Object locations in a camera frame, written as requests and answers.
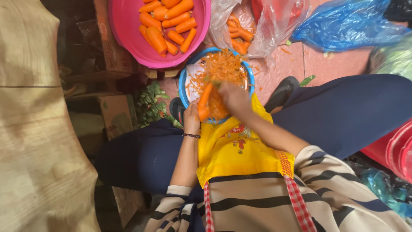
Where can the heap of shredded carrot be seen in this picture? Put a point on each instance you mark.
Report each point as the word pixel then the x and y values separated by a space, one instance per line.
pixel 225 66

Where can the beige woven sack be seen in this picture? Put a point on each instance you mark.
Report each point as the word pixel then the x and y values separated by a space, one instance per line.
pixel 35 135

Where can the stack of red tubs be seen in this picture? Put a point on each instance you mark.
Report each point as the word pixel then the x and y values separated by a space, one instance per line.
pixel 396 151

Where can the orange peeled carrot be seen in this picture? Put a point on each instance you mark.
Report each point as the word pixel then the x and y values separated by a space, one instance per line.
pixel 204 99

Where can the heap of green leaf scraps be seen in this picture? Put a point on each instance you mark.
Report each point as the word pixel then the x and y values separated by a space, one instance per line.
pixel 153 103

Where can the handheld vegetable shredder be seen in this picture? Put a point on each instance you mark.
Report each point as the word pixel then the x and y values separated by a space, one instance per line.
pixel 216 83

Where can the plain cardboard box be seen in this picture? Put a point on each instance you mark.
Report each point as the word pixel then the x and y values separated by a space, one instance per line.
pixel 127 203

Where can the single green leaf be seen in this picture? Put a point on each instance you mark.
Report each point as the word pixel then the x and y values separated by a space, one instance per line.
pixel 307 80

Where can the person's right hand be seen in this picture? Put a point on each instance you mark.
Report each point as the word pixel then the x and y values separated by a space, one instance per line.
pixel 237 100

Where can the clear plastic bag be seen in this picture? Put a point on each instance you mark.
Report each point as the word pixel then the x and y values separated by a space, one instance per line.
pixel 273 27

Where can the cardboard box with green print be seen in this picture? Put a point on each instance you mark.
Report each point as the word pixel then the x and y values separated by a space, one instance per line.
pixel 117 114

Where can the tall cardboard box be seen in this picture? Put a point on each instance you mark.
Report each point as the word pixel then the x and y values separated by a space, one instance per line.
pixel 112 51

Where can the pink round basin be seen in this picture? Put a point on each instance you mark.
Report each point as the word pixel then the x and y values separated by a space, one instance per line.
pixel 128 32

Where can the person's right fingers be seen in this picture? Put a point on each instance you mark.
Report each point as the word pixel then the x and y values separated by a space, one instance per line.
pixel 227 89

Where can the black sandal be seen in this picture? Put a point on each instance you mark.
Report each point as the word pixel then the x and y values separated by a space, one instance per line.
pixel 283 92
pixel 176 111

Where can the person's left hand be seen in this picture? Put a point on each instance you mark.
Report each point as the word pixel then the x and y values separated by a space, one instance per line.
pixel 192 119

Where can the black plastic bag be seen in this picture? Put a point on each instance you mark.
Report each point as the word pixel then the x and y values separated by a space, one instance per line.
pixel 399 9

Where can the teal plastic bag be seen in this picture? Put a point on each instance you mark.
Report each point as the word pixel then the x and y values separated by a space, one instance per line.
pixel 383 190

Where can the small carrot heap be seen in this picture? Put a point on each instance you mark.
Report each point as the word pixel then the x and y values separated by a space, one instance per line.
pixel 242 34

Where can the blue plastic bag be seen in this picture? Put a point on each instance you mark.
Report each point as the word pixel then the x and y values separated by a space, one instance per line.
pixel 344 25

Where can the green translucent plastic bag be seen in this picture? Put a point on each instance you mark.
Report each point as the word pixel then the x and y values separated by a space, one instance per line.
pixel 394 59

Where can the navy trousers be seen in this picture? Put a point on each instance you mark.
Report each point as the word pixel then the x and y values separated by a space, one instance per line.
pixel 341 109

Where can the pile of peeled carrots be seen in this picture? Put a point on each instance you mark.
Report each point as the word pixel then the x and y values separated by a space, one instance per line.
pixel 156 38

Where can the red plastic bag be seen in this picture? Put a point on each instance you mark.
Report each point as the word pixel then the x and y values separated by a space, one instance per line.
pixel 258 9

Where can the blue round basin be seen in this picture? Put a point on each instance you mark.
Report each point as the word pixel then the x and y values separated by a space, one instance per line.
pixel 181 87

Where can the white plastic sheet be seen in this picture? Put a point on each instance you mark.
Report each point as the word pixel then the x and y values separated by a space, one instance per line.
pixel 193 72

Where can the beige striped sweater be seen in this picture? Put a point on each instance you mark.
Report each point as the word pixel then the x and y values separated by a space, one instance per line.
pixel 257 206

